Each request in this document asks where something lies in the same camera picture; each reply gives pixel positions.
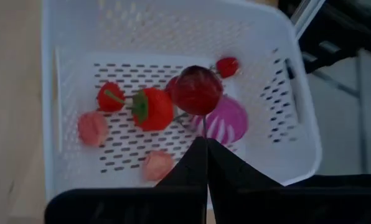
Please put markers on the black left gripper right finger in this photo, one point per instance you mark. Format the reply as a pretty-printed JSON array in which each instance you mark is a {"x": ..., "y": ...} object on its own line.
[{"x": 266, "y": 205}]

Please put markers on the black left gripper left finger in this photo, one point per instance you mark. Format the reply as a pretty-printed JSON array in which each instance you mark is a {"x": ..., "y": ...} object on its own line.
[{"x": 160, "y": 205}]

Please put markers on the pale pink toy fruit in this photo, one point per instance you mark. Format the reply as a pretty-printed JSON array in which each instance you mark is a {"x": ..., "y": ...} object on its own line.
[
  {"x": 92, "y": 129},
  {"x": 157, "y": 165}
]

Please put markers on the purple toy onion half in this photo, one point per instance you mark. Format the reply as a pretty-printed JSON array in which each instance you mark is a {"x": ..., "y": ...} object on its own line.
[{"x": 229, "y": 124}]

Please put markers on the red toy strawberry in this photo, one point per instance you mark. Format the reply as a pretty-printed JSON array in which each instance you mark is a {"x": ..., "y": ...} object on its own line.
[{"x": 154, "y": 109}]

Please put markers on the red toy cherry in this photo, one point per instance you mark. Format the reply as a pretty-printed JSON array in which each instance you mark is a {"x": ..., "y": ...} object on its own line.
[
  {"x": 110, "y": 98},
  {"x": 170, "y": 88},
  {"x": 227, "y": 67},
  {"x": 196, "y": 90}
]

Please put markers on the white perforated plastic basket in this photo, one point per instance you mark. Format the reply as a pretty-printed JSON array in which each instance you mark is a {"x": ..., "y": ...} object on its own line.
[{"x": 173, "y": 34}]

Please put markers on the black metal table frame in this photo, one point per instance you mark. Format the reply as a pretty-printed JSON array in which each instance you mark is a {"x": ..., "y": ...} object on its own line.
[{"x": 344, "y": 34}]

